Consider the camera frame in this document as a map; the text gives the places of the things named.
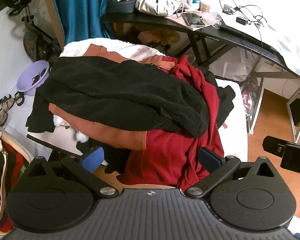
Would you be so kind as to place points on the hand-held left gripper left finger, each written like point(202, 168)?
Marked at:
point(93, 158)

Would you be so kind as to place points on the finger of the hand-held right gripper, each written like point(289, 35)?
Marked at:
point(273, 146)

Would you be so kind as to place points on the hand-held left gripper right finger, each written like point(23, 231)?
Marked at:
point(210, 161)

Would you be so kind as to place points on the black fleece garment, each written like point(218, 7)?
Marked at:
point(120, 92)

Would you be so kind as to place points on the pile of clothes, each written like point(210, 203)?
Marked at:
point(5, 160)

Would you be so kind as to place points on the rust orange garment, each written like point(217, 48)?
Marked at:
point(102, 135)

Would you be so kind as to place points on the white fuzzy cloth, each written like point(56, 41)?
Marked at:
point(81, 136)

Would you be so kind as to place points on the red garment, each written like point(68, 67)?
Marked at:
point(165, 155)

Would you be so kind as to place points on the pink plastic bag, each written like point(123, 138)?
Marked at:
point(250, 97)

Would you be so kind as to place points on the dark garment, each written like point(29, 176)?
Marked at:
point(225, 100)

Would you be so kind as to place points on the black and white slipper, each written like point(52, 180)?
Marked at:
point(19, 98)

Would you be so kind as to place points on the beige sandal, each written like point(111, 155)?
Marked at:
point(6, 103)
point(1, 120)

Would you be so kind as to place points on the purple plastic basin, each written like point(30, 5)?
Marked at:
point(27, 82)

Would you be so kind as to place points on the white fluffy blanket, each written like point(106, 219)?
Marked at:
point(107, 42)

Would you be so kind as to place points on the black charger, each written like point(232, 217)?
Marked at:
point(242, 20)

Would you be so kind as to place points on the black electric scooter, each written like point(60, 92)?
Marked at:
point(33, 40)

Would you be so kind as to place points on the cardboard box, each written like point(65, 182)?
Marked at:
point(157, 36)

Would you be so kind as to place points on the clear plastic bag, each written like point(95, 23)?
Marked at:
point(212, 18)

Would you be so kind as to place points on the tablet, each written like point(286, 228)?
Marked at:
point(193, 20)

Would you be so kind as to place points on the wooden panel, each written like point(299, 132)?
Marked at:
point(53, 17)

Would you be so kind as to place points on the teal curtain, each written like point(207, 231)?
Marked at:
point(77, 10)

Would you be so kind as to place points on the black desk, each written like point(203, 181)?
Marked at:
point(150, 20)

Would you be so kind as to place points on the dark blue basket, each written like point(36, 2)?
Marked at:
point(121, 6)

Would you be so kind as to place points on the white handbag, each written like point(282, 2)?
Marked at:
point(157, 5)

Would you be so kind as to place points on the white metal frame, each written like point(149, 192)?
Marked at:
point(293, 120)

